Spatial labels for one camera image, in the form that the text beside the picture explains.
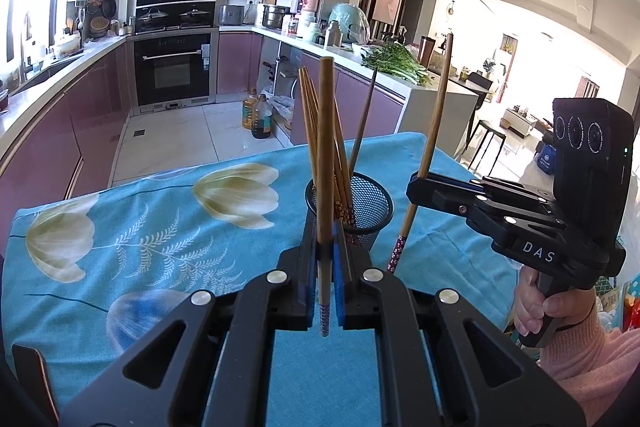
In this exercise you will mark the bunch of bamboo chopsticks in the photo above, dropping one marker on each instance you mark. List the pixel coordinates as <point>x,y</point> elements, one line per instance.
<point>309,117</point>

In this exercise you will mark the yellow cooking oil bottle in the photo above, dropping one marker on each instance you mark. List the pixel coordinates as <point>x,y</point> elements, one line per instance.
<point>249,112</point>

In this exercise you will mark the pot with glass lid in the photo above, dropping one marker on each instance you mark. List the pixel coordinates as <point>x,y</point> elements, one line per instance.
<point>152,19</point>
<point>195,18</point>

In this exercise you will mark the white low cabinet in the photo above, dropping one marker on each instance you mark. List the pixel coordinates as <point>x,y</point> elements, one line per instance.
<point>520,122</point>

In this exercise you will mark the white storage jar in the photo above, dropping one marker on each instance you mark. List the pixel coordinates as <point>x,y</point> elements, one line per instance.
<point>307,26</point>

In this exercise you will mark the person's right hand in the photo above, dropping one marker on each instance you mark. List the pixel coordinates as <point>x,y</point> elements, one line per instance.
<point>570,309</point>

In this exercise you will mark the white bowl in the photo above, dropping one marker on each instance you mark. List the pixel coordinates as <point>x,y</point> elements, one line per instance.
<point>66,48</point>

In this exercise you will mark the mint green air fryer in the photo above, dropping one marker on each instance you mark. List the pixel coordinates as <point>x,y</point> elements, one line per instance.
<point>346,22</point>

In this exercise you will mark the pink wall picture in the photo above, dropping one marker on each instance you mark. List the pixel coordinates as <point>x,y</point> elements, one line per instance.
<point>388,2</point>

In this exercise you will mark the black mesh pen holder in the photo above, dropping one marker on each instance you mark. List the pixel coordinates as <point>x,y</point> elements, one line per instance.
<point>372,212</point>

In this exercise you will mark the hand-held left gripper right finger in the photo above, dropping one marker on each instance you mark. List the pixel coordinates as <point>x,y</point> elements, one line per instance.
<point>341,287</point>

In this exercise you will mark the single patterned bamboo chopstick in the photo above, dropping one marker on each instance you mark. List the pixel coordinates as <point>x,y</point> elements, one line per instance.
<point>326,157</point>
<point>435,132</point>

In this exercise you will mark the purple kitchen base cabinet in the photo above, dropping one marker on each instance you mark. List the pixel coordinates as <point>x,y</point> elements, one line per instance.
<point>380,107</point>
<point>65,127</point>

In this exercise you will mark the stainless steel stockpot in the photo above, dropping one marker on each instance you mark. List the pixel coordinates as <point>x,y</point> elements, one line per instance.
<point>275,17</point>

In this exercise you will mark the brown tumbler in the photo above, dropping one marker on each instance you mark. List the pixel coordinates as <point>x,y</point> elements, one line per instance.
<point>427,52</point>

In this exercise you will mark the dark dining table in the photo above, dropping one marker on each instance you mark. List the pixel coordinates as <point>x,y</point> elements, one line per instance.
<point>472,83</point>

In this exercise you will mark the brown wooden chair back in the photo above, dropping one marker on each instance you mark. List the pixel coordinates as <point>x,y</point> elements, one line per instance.
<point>32,382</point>

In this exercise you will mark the teal dotted box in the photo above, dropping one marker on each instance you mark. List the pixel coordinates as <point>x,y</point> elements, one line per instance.
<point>631,302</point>

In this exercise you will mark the blue bag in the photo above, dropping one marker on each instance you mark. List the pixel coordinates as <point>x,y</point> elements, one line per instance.
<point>547,159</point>

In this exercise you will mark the dark cooking oil bottle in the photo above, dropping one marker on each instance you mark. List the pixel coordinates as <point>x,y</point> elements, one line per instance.
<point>261,119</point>

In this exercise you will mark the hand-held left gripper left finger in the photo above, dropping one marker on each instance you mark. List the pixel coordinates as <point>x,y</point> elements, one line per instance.
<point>312,287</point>

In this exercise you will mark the black integrated stove oven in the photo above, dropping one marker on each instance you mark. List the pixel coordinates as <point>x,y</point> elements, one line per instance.
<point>172,67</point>

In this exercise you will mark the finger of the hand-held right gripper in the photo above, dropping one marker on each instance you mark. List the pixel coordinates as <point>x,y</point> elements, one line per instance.
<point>515,192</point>
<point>440,202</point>

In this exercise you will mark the green leafy vegetables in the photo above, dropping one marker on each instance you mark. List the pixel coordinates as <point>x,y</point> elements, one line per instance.
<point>395,64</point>

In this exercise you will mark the black bar stool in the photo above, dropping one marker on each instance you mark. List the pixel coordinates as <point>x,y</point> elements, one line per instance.
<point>492,131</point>

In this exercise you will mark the grey metal countertop appliance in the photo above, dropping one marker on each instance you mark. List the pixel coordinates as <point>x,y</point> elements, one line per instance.
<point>232,15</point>

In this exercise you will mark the hanging kitchen utensils rack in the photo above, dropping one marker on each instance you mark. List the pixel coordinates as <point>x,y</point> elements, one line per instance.
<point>99,9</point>

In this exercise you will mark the blue floral tablecloth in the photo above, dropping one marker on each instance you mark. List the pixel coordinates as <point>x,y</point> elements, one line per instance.
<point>150,217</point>

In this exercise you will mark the dark brown chopstick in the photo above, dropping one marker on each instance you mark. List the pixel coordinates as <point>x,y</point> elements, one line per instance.
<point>364,117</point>

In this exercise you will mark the person's right forearm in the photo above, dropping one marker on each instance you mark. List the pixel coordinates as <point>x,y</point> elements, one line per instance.
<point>590,367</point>

